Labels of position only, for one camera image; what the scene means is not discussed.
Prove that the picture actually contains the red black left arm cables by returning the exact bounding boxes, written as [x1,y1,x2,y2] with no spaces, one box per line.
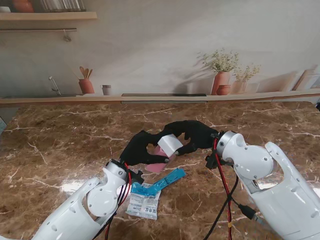
[99,162,133,240]

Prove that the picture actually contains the metal hanging rail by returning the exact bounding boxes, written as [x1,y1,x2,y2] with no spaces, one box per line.
[0,27,78,42]

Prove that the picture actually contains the metal faucet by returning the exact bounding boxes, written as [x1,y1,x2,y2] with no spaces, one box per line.
[48,76,62,96]

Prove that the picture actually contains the terracotta utensil pot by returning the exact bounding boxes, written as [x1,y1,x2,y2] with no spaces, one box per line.
[78,66,95,95]

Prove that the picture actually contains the pink seasoning bottle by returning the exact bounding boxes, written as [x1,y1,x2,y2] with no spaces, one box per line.
[145,146,177,173]

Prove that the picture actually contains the terracotta jar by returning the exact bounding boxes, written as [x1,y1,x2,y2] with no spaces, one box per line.
[12,0,35,13]

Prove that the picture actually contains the pale vase with flowers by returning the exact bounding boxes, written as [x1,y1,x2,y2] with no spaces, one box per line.
[232,65,261,95]

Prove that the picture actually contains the red black right arm cables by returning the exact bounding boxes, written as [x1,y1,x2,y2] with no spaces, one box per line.
[204,138,257,240]

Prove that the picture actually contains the wooden wall shelf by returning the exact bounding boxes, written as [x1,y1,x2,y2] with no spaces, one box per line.
[0,11,98,23]

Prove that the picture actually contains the small round terracotta pot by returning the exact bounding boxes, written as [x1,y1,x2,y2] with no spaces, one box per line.
[216,84,232,96]

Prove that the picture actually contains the blue white seasoning bag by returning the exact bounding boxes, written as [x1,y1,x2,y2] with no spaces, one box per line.
[125,182,162,221]

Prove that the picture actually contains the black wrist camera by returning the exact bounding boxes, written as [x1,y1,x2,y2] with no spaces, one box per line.
[131,170,145,185]
[204,152,220,170]

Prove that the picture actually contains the row of glass jars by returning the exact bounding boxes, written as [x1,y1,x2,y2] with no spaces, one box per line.
[39,0,86,13]

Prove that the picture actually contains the white square bottle cap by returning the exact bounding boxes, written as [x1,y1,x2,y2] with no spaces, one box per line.
[157,133,184,158]

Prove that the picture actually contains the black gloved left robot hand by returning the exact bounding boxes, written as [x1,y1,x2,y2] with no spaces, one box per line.
[119,130,170,166]

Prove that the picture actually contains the blue plastic bag clip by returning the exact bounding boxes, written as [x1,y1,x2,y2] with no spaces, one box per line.
[147,167,186,197]

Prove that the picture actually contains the red black arm cables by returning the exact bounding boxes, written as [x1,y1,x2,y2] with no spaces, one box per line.
[99,162,133,240]
[204,138,257,240]

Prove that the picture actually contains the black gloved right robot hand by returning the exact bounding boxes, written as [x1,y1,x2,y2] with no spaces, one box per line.
[161,119,218,156]

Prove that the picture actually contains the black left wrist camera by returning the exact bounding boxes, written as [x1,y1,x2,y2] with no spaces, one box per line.
[131,170,145,185]

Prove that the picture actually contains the terracotta vase with flowers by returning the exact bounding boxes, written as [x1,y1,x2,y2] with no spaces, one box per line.
[199,48,240,96]

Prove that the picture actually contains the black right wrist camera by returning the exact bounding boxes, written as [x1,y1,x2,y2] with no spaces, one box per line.
[204,152,220,170]

